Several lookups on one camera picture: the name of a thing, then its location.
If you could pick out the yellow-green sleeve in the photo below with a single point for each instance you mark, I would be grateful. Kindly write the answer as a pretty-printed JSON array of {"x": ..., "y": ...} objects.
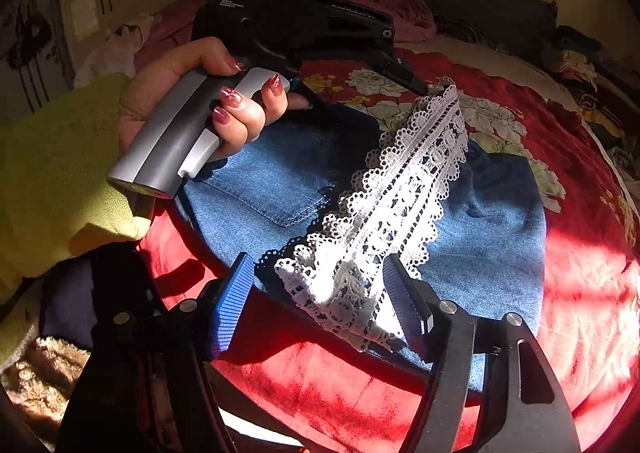
[{"x": 55, "y": 201}]

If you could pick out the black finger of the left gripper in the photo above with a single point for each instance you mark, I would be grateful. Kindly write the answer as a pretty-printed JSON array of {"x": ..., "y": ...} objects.
[{"x": 398, "y": 71}]

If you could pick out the blue denim lace-trimmed pants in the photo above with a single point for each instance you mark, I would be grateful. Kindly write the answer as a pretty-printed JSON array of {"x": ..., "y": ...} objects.
[{"x": 324, "y": 195}]

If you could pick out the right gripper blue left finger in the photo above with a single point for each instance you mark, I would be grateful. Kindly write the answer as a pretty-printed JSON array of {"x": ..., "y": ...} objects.
[{"x": 229, "y": 303}]

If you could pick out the pink bedsheet pile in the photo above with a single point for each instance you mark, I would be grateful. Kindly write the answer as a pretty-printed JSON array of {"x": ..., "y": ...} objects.
[{"x": 412, "y": 20}]

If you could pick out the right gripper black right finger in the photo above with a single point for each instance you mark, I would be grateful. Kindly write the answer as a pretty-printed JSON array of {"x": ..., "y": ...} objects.
[{"x": 414, "y": 316}]

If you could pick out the left hand red nails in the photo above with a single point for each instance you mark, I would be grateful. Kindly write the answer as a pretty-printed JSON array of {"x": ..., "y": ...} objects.
[{"x": 238, "y": 120}]

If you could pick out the stack of folded clothes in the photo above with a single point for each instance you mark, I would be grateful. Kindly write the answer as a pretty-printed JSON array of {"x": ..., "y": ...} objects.
[{"x": 595, "y": 80}]

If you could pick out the white pink checked cloth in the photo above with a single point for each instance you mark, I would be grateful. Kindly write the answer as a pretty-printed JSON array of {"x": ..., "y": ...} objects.
[{"x": 116, "y": 54}]

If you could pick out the white door with bags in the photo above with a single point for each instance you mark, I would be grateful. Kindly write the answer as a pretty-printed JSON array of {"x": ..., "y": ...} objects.
[{"x": 35, "y": 62}]

